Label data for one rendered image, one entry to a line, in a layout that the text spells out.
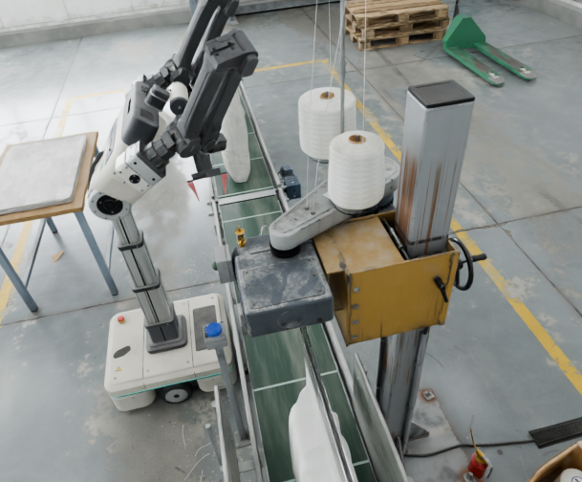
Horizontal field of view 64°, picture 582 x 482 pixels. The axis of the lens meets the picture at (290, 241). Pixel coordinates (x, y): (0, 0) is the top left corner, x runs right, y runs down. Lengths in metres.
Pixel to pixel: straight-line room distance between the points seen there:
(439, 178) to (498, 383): 1.70
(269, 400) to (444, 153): 1.37
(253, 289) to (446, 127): 0.63
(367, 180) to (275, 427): 1.28
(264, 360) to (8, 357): 1.68
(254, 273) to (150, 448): 1.51
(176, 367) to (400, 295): 1.42
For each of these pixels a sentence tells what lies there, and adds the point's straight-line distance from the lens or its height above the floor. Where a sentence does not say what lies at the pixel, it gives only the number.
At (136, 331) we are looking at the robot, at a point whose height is 0.26.
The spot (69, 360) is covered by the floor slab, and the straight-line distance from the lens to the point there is 3.13.
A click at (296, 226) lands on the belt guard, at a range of 1.31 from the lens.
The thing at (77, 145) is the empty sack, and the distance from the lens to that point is 3.48.
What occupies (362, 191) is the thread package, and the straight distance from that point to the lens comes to 1.14.
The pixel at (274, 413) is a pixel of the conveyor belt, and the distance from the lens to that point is 2.14.
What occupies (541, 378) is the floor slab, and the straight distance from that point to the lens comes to 2.88.
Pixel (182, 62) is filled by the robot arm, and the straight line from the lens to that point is 2.08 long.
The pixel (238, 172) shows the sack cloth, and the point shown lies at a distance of 3.41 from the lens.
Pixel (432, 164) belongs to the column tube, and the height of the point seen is 1.60.
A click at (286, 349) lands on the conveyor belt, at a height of 0.38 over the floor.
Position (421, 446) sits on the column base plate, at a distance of 2.50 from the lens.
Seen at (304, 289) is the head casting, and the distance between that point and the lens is 1.24.
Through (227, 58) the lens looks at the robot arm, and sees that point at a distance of 1.32.
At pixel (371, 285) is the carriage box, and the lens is 1.34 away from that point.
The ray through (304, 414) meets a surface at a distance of 1.62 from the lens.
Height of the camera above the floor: 2.24
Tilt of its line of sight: 41 degrees down
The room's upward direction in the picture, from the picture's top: 5 degrees counter-clockwise
